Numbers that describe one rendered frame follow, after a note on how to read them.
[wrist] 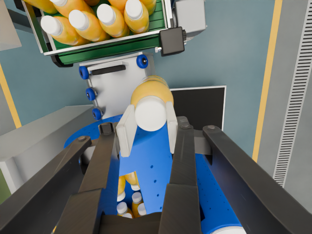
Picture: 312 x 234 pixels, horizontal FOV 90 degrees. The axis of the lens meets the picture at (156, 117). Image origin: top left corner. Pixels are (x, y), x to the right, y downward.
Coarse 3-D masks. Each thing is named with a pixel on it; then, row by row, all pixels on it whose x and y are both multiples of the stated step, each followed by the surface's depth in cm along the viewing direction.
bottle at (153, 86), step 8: (144, 80) 26; (152, 80) 24; (160, 80) 26; (136, 88) 23; (144, 88) 21; (152, 88) 21; (160, 88) 21; (168, 88) 24; (136, 96) 21; (144, 96) 20; (152, 96) 20; (160, 96) 20; (168, 96) 22; (136, 104) 20
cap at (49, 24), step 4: (44, 16) 37; (48, 16) 37; (44, 20) 37; (48, 20) 37; (52, 20) 37; (56, 20) 38; (44, 24) 38; (48, 24) 38; (52, 24) 38; (56, 24) 38; (44, 28) 38; (48, 28) 38; (52, 28) 38; (56, 28) 38; (60, 28) 39; (48, 32) 38; (52, 32) 38; (56, 32) 39
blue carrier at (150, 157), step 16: (96, 128) 47; (160, 128) 39; (64, 144) 40; (144, 144) 35; (160, 144) 38; (128, 160) 33; (144, 160) 35; (160, 160) 39; (144, 176) 36; (160, 176) 39; (128, 192) 67; (144, 192) 37; (160, 192) 40; (160, 208) 41
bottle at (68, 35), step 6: (60, 18) 40; (66, 18) 42; (60, 24) 39; (66, 24) 41; (60, 30) 40; (66, 30) 41; (72, 30) 42; (54, 36) 41; (60, 36) 41; (66, 36) 42; (72, 36) 43; (78, 36) 46; (60, 42) 44; (66, 42) 44; (72, 42) 45; (78, 42) 48; (84, 42) 51; (90, 42) 55
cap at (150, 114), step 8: (144, 104) 18; (152, 104) 18; (160, 104) 18; (136, 112) 18; (144, 112) 18; (152, 112) 18; (160, 112) 18; (136, 120) 19; (144, 120) 19; (152, 120) 19; (160, 120) 19; (144, 128) 19; (152, 128) 19
